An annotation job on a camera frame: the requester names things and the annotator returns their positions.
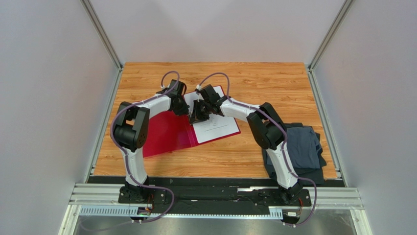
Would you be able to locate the white paper sheet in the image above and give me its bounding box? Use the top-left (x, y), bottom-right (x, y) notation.
top-left (183, 86), bottom-right (241, 144)

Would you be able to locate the right aluminium corner post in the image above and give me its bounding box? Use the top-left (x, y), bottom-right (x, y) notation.
top-left (308, 0), bottom-right (355, 71)

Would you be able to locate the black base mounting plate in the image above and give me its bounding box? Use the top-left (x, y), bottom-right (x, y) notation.
top-left (88, 176), bottom-right (312, 216)

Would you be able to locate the dark blue folded cloth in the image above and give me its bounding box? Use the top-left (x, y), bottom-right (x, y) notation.
top-left (262, 122), bottom-right (327, 186)

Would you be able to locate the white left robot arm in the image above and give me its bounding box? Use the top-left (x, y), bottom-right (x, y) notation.
top-left (110, 80), bottom-right (188, 198)

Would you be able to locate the aluminium corner post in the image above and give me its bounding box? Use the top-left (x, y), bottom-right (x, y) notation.
top-left (308, 0), bottom-right (355, 71)
top-left (80, 0), bottom-right (123, 70)

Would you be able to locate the red plastic folder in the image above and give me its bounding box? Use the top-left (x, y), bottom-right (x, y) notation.
top-left (142, 85), bottom-right (242, 158)

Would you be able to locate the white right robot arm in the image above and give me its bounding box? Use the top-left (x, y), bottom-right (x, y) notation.
top-left (193, 85), bottom-right (302, 200)

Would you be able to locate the left aluminium corner post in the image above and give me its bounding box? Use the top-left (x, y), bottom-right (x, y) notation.
top-left (80, 0), bottom-right (123, 70)

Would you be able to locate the aluminium frame rail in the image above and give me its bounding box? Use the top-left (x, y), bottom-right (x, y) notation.
top-left (59, 177), bottom-right (371, 235)

